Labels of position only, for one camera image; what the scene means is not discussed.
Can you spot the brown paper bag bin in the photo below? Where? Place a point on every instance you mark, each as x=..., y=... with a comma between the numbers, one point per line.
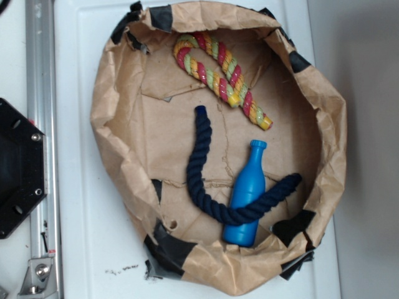
x=143, y=118

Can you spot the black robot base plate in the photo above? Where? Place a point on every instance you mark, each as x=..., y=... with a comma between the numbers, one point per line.
x=22, y=168

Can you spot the metal corner bracket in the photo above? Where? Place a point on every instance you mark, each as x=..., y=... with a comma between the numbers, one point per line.
x=39, y=280

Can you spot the aluminium extrusion rail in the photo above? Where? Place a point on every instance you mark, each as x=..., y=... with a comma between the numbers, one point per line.
x=41, y=108

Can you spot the blue plastic bottle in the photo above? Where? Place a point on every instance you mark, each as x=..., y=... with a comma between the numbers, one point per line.
x=249, y=186

